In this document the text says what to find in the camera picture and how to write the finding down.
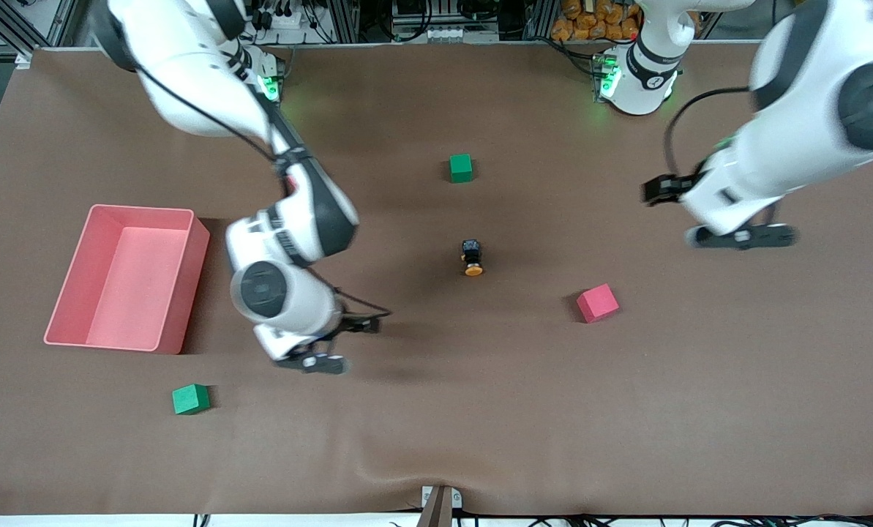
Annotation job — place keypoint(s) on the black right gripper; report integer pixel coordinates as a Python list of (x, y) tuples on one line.
[(356, 325)]

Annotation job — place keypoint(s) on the orange capped push button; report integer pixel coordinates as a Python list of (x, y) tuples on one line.
[(471, 252)]

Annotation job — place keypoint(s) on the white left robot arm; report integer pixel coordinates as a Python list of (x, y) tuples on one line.
[(795, 146)]

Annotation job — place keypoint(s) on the brown table cover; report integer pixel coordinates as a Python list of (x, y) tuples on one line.
[(436, 410)]

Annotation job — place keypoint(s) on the pink cube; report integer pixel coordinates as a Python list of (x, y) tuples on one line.
[(597, 304)]

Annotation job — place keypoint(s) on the orange packaged goods pile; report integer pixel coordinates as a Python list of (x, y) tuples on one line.
[(590, 25)]

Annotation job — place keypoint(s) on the green cube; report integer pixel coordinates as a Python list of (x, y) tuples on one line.
[(460, 168), (190, 400)]

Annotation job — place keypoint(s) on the pink plastic bin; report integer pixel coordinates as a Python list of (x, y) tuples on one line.
[(136, 278)]

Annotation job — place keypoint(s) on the white terminal block row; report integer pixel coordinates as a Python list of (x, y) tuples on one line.
[(443, 33)]

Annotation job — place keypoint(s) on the white power strip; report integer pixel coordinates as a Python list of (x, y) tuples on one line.
[(290, 18)]

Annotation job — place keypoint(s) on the brown camera stand post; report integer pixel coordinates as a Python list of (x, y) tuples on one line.
[(438, 509)]

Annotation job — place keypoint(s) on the aluminium frame profile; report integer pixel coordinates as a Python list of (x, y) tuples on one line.
[(12, 25)]

